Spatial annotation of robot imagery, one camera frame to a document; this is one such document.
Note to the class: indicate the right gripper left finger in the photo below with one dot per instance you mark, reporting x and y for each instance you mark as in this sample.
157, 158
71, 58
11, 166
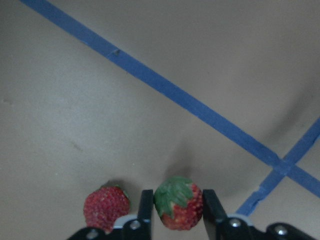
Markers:
146, 204

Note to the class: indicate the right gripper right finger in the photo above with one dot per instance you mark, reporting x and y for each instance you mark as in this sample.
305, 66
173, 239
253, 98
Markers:
213, 211

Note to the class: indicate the strawberry with green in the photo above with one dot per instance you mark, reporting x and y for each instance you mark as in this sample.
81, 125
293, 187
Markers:
179, 203

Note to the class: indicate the plain red strawberry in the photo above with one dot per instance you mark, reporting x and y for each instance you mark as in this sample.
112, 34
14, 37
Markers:
104, 206

